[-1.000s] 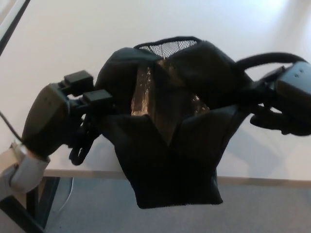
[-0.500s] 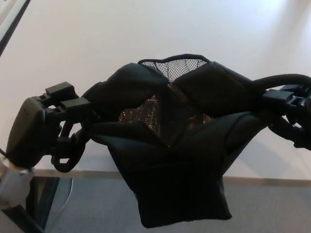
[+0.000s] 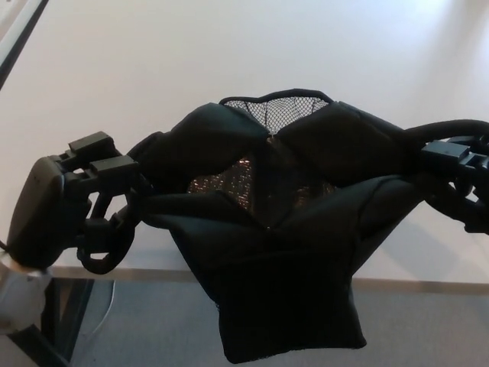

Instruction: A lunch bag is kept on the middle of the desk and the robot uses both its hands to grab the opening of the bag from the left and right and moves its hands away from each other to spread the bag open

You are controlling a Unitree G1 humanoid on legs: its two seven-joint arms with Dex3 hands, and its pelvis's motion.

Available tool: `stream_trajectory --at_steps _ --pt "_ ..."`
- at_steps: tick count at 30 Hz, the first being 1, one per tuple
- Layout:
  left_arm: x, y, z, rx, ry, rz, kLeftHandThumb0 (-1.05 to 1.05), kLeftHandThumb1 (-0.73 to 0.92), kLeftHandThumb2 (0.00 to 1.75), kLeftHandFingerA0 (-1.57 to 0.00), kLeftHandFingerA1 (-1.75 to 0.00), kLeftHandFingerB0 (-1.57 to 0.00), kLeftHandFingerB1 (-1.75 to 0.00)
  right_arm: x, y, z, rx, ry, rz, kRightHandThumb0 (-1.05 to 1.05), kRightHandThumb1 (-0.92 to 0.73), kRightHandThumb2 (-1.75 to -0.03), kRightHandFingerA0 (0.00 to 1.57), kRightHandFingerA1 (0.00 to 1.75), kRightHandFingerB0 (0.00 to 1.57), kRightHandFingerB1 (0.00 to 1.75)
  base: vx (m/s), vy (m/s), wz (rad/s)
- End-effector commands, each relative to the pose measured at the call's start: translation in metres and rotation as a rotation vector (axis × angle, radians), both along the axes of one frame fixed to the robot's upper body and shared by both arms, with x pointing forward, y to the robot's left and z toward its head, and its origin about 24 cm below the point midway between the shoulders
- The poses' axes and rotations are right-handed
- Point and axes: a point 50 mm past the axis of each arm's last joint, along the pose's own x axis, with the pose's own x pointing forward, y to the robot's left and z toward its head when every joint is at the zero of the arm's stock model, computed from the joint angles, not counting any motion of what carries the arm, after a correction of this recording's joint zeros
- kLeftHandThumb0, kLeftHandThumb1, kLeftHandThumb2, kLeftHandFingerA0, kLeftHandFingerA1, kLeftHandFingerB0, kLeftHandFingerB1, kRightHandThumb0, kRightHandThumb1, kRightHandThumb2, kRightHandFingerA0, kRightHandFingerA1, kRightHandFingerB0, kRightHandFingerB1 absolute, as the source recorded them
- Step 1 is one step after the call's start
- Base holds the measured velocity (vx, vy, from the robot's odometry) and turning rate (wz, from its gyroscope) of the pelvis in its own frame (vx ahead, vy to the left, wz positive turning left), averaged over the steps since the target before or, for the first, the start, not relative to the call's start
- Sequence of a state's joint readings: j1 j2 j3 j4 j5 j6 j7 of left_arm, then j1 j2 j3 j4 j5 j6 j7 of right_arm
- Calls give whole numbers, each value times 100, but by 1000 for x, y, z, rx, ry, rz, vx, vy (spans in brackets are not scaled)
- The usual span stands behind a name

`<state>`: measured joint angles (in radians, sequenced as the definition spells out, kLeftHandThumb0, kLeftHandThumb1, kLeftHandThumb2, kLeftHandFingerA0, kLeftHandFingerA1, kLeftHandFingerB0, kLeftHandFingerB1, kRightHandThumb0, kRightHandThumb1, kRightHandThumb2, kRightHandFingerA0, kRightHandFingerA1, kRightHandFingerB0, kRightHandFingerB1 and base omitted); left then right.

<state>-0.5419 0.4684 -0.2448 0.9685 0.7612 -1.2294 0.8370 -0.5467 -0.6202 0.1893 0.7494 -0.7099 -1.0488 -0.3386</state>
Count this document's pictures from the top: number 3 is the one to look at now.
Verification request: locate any white floor cable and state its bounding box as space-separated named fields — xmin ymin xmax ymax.
xmin=90 ymin=280 xmax=116 ymax=334

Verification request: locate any black metal desk frame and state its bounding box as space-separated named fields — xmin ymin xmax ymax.
xmin=0 ymin=278 xmax=95 ymax=367

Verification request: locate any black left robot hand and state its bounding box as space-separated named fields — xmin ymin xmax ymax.
xmin=6 ymin=131 xmax=154 ymax=275

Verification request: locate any black fabric lunch bag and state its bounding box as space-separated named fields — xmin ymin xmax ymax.
xmin=125 ymin=88 xmax=489 ymax=364

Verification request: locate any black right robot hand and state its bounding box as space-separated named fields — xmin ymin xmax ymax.
xmin=420 ymin=132 xmax=489 ymax=234

